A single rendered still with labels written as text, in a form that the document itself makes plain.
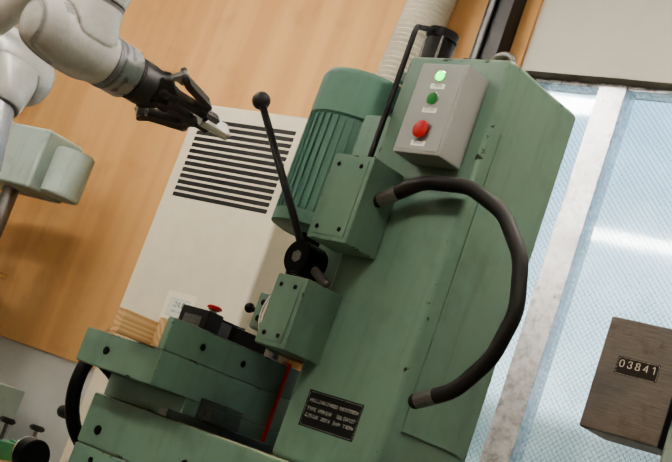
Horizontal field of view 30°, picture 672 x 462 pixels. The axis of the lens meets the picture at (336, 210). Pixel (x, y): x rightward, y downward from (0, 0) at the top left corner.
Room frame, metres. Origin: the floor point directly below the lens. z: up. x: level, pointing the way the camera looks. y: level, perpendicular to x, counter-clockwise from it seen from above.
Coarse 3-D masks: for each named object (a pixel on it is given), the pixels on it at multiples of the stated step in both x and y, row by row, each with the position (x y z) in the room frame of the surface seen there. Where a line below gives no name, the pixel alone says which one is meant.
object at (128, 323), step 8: (120, 312) 2.03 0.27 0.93; (128, 312) 2.03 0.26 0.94; (120, 320) 2.03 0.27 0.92; (128, 320) 2.03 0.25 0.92; (136, 320) 2.04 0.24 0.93; (144, 320) 2.05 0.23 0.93; (152, 320) 2.07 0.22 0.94; (112, 328) 2.03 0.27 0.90; (120, 328) 2.03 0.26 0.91; (128, 328) 2.04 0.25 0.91; (136, 328) 2.05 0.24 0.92; (144, 328) 2.06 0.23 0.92; (152, 328) 2.07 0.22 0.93; (128, 336) 2.04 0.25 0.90; (136, 336) 2.05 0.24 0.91; (144, 336) 2.06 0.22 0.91; (152, 336) 2.07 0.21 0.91
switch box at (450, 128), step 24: (432, 72) 1.95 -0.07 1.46; (456, 72) 1.92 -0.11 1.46; (456, 96) 1.91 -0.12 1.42; (480, 96) 1.94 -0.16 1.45; (408, 120) 1.96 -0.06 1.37; (432, 120) 1.93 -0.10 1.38; (456, 120) 1.91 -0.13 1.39; (408, 144) 1.95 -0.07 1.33; (432, 144) 1.92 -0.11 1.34; (456, 144) 1.92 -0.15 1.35; (456, 168) 1.94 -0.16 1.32
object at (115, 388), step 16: (112, 384) 2.25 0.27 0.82; (128, 384) 2.22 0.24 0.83; (144, 384) 2.19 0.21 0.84; (128, 400) 2.21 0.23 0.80; (144, 400) 2.18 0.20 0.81; (160, 400) 2.15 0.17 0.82; (176, 400) 2.12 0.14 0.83; (192, 416) 2.13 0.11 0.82; (240, 432) 2.21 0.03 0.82; (256, 432) 2.24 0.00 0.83; (272, 432) 2.27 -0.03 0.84
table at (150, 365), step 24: (96, 336) 2.17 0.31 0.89; (120, 336) 2.13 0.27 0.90; (96, 360) 2.16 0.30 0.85; (120, 360) 2.11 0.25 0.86; (144, 360) 2.07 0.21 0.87; (168, 360) 2.06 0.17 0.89; (168, 384) 2.08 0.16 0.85; (192, 384) 2.11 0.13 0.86; (216, 384) 2.15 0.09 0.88; (240, 384) 2.19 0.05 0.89; (240, 408) 2.20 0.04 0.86; (264, 408) 2.24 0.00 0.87
